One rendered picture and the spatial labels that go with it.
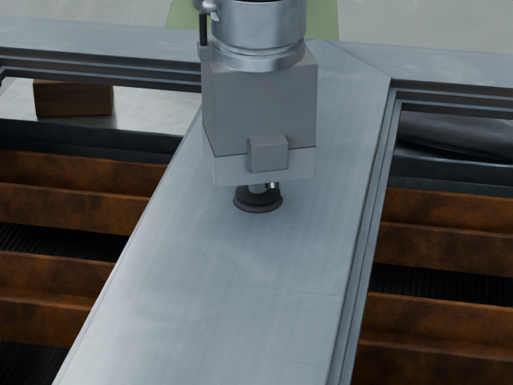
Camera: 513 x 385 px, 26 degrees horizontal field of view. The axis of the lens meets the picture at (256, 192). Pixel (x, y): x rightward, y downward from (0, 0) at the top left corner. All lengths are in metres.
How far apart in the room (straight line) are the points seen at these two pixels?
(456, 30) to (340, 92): 2.41
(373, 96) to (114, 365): 0.48
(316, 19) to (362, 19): 1.94
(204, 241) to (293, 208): 0.09
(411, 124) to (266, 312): 0.62
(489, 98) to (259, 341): 0.48
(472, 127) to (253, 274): 0.60
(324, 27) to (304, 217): 0.73
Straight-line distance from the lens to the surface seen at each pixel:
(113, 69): 1.25
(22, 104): 1.53
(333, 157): 1.03
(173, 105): 1.50
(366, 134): 1.07
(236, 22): 0.85
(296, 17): 0.86
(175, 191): 0.97
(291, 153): 0.90
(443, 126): 1.41
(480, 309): 1.06
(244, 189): 0.95
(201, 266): 0.88
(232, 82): 0.86
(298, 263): 0.88
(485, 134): 1.40
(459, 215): 1.24
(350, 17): 3.61
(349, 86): 1.17
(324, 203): 0.95
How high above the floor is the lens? 1.35
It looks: 31 degrees down
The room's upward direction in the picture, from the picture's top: straight up
